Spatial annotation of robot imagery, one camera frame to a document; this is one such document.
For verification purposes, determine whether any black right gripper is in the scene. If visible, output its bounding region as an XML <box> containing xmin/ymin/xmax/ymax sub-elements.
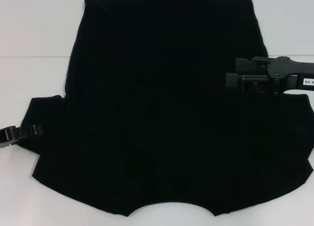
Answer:
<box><xmin>225</xmin><ymin>56</ymin><xmax>314</xmax><ymax>96</ymax></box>

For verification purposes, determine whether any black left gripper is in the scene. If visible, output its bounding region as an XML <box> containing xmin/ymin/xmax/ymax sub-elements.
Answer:
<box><xmin>0</xmin><ymin>124</ymin><xmax>44</xmax><ymax>149</ymax></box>

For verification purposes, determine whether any black shirt with FREE print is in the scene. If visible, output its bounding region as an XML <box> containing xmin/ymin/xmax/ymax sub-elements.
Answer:
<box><xmin>16</xmin><ymin>0</ymin><xmax>314</xmax><ymax>211</ymax></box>

